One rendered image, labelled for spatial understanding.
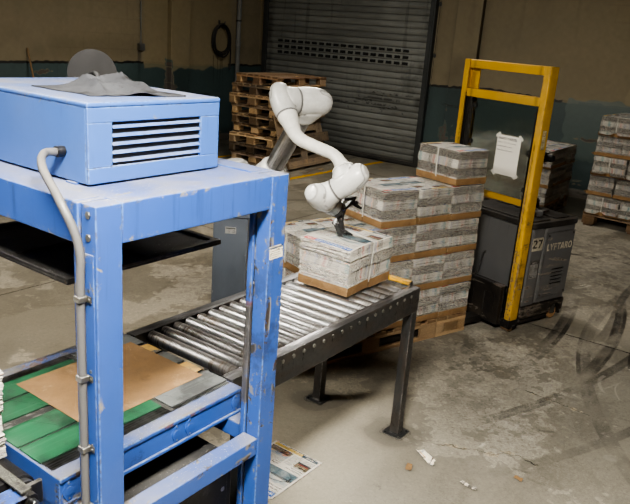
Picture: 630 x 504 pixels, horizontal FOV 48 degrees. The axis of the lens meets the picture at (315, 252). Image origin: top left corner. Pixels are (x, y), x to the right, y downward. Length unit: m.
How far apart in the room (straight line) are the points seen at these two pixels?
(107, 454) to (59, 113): 0.84
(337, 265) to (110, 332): 1.68
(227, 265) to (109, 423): 2.15
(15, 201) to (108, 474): 0.71
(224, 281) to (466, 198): 1.77
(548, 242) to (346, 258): 2.45
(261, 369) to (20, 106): 1.01
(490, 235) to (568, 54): 5.57
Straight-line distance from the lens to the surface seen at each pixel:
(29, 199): 1.81
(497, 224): 5.36
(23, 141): 2.01
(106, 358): 1.74
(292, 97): 3.38
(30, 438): 2.20
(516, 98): 5.05
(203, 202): 1.82
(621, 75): 10.43
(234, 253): 3.83
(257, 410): 2.28
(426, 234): 4.59
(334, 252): 3.20
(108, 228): 1.63
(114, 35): 11.19
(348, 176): 3.03
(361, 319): 3.05
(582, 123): 10.56
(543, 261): 5.36
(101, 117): 1.80
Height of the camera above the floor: 1.94
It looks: 17 degrees down
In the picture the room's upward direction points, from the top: 4 degrees clockwise
